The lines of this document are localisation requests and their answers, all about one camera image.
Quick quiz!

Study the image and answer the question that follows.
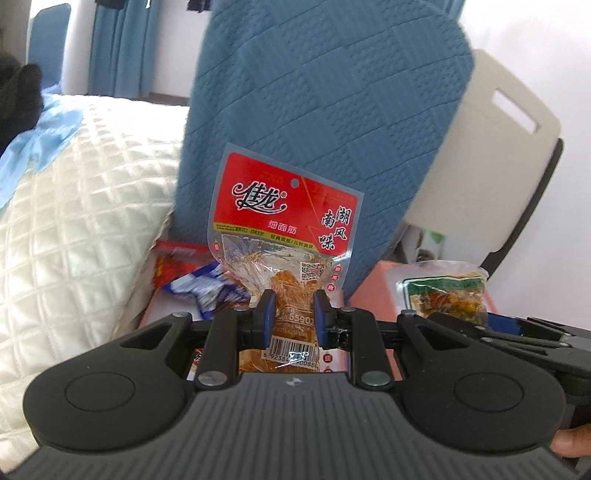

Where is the pink cardboard box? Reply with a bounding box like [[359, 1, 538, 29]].
[[344, 261, 498, 370], [137, 240, 259, 384]]

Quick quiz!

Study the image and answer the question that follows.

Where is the dark cloth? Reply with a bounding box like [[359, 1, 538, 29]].
[[0, 62, 45, 154]]

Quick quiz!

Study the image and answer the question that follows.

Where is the light blue cloth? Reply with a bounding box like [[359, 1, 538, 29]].
[[0, 85, 95, 208]]

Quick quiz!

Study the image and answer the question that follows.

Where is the person's right hand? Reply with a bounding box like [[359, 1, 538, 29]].
[[551, 427, 591, 460]]

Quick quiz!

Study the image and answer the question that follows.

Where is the white quilted pillow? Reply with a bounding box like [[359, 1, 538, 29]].
[[0, 95, 190, 462]]

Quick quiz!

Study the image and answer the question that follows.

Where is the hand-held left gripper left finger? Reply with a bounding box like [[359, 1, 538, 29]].
[[120, 290, 278, 389]]

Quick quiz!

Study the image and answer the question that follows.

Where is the red label clear snack packet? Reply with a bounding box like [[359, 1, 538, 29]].
[[207, 143, 365, 374]]

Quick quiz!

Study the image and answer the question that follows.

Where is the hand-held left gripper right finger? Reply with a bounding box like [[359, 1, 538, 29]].
[[315, 290, 468, 391]]

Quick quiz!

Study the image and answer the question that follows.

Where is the green label snack packet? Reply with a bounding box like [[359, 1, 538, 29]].
[[397, 260, 489, 326]]

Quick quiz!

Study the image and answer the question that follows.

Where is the blue chair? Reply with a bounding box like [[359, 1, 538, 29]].
[[28, 4, 71, 89]]

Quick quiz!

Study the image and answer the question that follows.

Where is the blue white snack packet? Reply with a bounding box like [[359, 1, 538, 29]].
[[161, 261, 254, 322]]

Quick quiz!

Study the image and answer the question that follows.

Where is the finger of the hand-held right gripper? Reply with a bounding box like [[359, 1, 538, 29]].
[[487, 314, 591, 342], [427, 313, 571, 370]]

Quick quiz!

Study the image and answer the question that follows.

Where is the beige plastic chair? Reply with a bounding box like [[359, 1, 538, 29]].
[[402, 48, 565, 280]]

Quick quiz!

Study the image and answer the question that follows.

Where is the blue quilted cushion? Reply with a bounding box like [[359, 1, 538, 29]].
[[173, 0, 476, 301]]

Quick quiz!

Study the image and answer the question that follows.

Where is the green white box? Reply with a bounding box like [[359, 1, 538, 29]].
[[416, 228, 448, 262]]

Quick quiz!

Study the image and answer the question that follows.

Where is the blue curtain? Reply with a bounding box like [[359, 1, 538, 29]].
[[89, 0, 197, 101]]

